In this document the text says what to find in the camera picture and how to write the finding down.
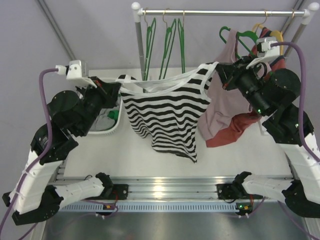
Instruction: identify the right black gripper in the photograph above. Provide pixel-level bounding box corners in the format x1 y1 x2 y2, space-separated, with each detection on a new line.
214 54 270 117

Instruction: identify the black white striped tank top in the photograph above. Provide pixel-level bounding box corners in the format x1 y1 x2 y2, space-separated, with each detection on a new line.
116 62 218 163

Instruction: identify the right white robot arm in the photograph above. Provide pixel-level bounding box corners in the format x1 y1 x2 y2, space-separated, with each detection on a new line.
215 56 320 219

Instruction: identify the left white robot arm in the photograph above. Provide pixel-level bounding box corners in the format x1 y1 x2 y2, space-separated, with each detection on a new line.
2 77 121 226

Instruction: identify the pink tank top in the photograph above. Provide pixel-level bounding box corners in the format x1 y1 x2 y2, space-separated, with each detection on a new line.
197 29 252 141

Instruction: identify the green hanger holding pink top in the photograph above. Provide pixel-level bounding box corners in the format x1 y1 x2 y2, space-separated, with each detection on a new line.
219 26 259 56

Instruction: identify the rust red tank top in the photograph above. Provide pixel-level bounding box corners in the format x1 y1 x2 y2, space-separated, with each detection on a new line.
205 27 288 148

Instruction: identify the yellow hanger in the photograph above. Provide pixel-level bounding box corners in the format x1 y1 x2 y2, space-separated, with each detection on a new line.
252 9 284 55

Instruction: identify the white plastic laundry basket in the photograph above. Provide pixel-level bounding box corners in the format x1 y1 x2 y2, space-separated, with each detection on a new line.
72 76 121 137

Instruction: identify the green cloth in basket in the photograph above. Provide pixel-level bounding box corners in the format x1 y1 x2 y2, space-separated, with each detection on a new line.
107 110 119 121

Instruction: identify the grey cloth in basket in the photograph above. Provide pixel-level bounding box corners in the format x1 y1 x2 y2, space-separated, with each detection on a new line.
95 109 115 131

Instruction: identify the metal clothes rack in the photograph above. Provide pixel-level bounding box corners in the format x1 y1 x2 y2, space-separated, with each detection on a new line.
131 2 320 78

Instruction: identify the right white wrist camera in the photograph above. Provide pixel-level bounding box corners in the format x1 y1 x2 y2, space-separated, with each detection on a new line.
246 36 280 69

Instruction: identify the aluminium mounting rail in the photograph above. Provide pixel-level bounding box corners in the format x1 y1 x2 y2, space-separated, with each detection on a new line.
50 158 294 201

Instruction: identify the slotted grey cable duct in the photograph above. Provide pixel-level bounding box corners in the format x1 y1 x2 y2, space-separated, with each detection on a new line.
60 201 253 213

